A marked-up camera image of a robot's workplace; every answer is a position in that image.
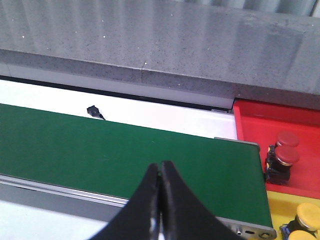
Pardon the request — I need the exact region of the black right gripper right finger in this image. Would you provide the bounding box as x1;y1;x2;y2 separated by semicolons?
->
160;161;242;240

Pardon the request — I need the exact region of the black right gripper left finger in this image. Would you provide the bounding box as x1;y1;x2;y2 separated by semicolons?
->
91;163;160;240

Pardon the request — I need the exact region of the red mushroom push button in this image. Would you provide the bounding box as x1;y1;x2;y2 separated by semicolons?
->
264;145;300;185

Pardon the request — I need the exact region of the yellow mushroom push button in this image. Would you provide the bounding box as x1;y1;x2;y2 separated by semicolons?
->
288;230;317;240
279;202;320;240

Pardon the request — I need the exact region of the green conveyor belt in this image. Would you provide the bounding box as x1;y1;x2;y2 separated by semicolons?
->
0;104;272;227

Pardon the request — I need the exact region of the yellow plastic tray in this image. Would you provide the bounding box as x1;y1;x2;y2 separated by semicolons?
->
267;191;320;240

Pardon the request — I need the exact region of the red plastic tray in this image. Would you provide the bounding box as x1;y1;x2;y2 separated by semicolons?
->
233;100;320;199

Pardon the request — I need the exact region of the grey speckled stone counter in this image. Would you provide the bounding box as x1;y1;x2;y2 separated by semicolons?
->
0;0;320;110

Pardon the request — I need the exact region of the white pleated curtain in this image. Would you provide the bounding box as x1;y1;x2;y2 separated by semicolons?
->
182;0;320;18

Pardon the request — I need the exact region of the aluminium conveyor frame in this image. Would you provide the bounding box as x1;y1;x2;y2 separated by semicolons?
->
0;138;277;240

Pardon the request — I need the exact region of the black cable connector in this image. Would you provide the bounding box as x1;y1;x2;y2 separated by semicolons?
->
86;105;106;121

